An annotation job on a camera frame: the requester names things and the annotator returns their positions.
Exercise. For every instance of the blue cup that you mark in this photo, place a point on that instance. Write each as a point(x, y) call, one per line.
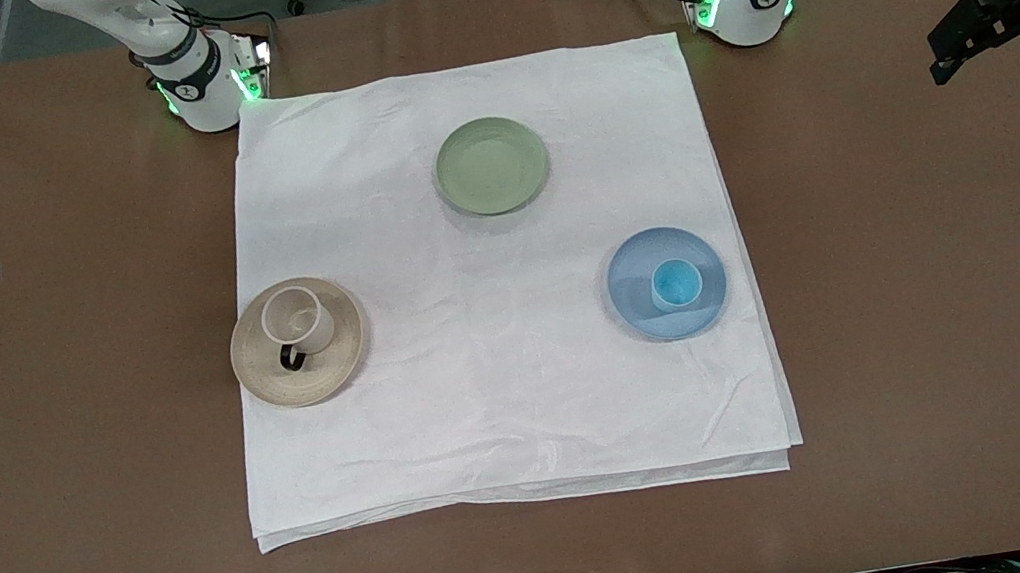
point(677, 284)

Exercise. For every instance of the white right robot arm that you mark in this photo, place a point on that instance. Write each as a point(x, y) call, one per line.
point(203, 90)

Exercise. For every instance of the beige gray plate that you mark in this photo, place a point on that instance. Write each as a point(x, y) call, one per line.
point(330, 369)

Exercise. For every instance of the blue plate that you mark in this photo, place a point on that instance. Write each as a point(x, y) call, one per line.
point(637, 293)

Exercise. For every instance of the green plate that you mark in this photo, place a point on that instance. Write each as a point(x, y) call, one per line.
point(491, 166)

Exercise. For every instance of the white cloth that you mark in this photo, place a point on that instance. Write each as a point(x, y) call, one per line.
point(508, 408)

